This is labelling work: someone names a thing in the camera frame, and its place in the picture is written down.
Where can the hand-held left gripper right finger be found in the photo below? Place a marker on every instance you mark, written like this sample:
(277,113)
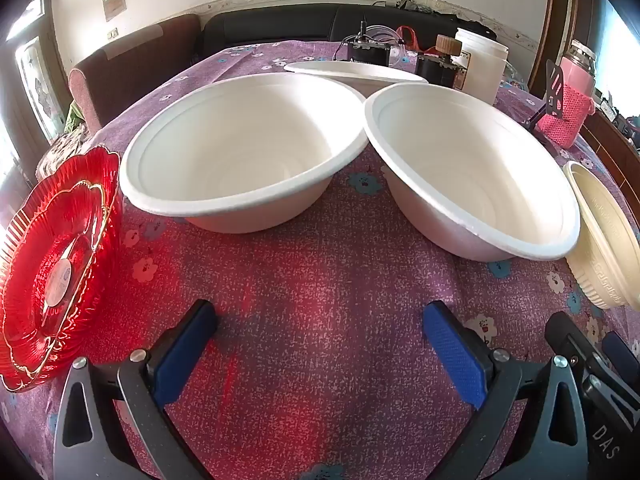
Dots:
(455,360)

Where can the black water pump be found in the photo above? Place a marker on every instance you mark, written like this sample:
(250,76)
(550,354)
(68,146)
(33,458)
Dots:
(367,52)

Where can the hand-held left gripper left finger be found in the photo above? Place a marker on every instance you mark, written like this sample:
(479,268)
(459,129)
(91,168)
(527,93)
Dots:
(185,355)

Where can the white foam bowl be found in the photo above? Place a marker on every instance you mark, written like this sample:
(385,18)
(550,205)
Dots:
(350,72)
(475,170)
(240,160)

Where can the green cloth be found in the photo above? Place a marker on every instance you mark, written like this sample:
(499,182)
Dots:
(74,117)

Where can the wall switch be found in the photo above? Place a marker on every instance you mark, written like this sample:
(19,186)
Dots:
(113,33)

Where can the wooden glass door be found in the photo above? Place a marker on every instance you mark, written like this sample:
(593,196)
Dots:
(35,80)

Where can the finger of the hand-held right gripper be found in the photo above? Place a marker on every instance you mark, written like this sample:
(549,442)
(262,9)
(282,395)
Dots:
(625,360)
(565,332)

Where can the brown cap bottle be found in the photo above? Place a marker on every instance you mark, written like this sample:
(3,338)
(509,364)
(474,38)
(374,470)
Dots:
(447,45)

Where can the red plastic bag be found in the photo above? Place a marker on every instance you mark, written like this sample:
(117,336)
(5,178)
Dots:
(407,35)

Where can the black sofa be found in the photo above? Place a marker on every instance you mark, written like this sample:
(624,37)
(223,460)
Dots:
(275,25)

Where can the large red glass plate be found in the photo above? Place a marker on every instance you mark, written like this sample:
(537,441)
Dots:
(97,177)

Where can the purple floral tablecloth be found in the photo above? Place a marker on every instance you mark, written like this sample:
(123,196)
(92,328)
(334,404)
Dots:
(325,285)

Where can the dark jar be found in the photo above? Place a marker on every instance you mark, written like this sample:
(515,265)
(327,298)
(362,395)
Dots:
(432,72)

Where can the black slotted spatula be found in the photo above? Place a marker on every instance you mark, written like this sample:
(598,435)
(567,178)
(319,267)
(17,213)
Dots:
(554,85)

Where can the cream plastic bowl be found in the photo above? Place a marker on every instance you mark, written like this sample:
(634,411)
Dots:
(605,230)

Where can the white plastic jar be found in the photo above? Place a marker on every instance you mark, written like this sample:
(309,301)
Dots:
(482,70)

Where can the wooden sideboard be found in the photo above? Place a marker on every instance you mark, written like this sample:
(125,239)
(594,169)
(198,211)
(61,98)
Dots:
(612,145)

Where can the patterned blanket covered stool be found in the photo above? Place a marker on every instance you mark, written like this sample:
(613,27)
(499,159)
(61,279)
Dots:
(60,152)

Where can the brown armchair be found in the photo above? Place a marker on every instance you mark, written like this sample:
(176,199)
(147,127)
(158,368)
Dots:
(140,70)

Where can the wall plaque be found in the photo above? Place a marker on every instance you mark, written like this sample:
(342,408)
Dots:
(114,5)

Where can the pink flask with knitted sleeve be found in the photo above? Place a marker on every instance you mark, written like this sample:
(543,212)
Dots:
(570,105)

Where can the small red glass plate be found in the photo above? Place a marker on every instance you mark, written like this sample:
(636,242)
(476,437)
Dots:
(30,310)

